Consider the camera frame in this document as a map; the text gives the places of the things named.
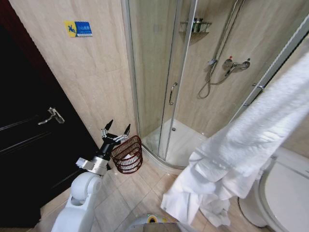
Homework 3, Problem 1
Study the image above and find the glass shower panel with frame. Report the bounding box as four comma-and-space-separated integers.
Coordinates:
226, 14, 309, 124

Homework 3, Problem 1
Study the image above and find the dark toiletry bottle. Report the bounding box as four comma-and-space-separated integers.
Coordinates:
192, 17, 204, 32

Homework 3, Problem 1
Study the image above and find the chrome shower mixer valve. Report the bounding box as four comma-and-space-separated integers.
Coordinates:
222, 56, 252, 77

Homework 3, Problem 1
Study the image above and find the large white towel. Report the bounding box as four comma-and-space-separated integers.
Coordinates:
160, 50, 309, 228

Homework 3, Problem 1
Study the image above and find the glass shower sliding door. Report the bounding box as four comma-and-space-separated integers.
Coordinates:
121, 0, 197, 162

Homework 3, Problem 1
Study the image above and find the red-brown wire hamper basket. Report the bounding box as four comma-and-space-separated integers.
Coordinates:
110, 135, 144, 175

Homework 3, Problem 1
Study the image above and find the white toilet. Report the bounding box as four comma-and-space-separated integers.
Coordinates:
237, 146, 309, 232

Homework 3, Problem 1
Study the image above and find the chrome shower door handle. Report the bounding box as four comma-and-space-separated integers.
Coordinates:
168, 82, 179, 106

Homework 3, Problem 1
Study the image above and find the chrome shower hose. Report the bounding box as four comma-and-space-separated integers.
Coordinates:
197, 59, 233, 100

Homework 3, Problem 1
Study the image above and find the black door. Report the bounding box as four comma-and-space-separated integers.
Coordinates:
0, 0, 103, 229

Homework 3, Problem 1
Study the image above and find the chrome wire corner shelf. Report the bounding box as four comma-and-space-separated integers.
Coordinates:
179, 20, 213, 45

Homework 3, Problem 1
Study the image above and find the chrome shower panel handle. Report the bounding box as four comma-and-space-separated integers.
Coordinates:
243, 83, 266, 107

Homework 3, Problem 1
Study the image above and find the white cloth in hamper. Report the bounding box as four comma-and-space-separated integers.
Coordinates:
120, 151, 141, 168

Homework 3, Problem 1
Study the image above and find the white shower tray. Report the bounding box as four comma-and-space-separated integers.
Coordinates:
140, 118, 209, 174

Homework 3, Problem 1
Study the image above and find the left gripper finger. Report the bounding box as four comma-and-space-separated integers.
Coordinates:
100, 118, 114, 139
114, 123, 132, 144

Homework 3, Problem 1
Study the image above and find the chrome shower riser rail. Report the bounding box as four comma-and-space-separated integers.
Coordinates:
208, 0, 245, 65

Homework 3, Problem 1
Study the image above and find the silver door lever handle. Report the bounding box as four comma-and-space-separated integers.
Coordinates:
37, 106, 66, 126

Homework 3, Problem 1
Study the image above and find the blue yellow slip warning sign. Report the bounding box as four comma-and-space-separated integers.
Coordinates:
63, 19, 94, 39

